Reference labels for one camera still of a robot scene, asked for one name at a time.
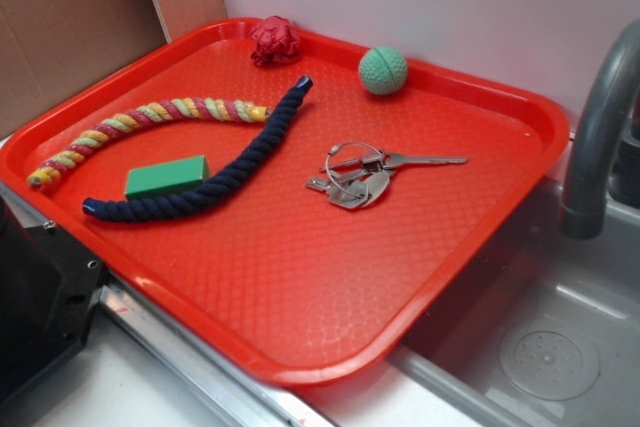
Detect green rectangular block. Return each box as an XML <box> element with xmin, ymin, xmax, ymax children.
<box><xmin>124</xmin><ymin>156</ymin><xmax>209</xmax><ymax>200</ymax></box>

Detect grey toy sink basin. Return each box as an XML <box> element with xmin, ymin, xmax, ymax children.
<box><xmin>390</xmin><ymin>180</ymin><xmax>639</xmax><ymax>426</ymax></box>

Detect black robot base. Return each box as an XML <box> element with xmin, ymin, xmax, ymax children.
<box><xmin>1</xmin><ymin>202</ymin><xmax>104</xmax><ymax>406</ymax></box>

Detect green dimpled ball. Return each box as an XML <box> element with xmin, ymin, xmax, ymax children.
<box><xmin>358</xmin><ymin>46</ymin><xmax>408</xmax><ymax>96</ymax></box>

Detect multicolour twisted rope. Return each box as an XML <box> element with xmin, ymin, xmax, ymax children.
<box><xmin>26</xmin><ymin>97</ymin><xmax>271</xmax><ymax>191</ymax></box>

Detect navy blue rope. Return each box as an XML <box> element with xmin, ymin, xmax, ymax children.
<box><xmin>81</xmin><ymin>75</ymin><xmax>315</xmax><ymax>223</ymax></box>

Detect silver keys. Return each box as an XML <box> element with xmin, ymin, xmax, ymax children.
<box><xmin>305</xmin><ymin>141</ymin><xmax>468</xmax><ymax>210</ymax></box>

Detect grey toy faucet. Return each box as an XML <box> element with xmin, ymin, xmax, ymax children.
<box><xmin>559</xmin><ymin>20</ymin><xmax>639</xmax><ymax>240</ymax></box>

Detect red plastic tray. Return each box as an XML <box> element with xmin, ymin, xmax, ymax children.
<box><xmin>1</xmin><ymin>18</ymin><xmax>569</xmax><ymax>386</ymax></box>

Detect brown cardboard panel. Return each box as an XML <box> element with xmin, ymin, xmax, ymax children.
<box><xmin>1</xmin><ymin>0</ymin><xmax>226</xmax><ymax>137</ymax></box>

